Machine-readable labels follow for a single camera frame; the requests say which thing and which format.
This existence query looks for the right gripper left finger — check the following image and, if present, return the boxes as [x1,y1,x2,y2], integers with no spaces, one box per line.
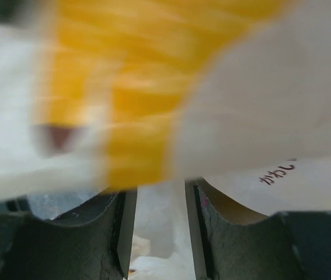
[0,191,137,279]

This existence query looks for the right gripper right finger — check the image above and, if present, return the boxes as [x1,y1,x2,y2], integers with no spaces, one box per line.
[185,179,331,279]

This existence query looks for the banana print plastic bag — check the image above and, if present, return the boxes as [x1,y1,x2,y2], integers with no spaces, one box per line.
[0,1,331,279]

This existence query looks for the yellow fake mango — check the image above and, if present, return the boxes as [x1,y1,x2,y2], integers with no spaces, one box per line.
[37,1,288,191]

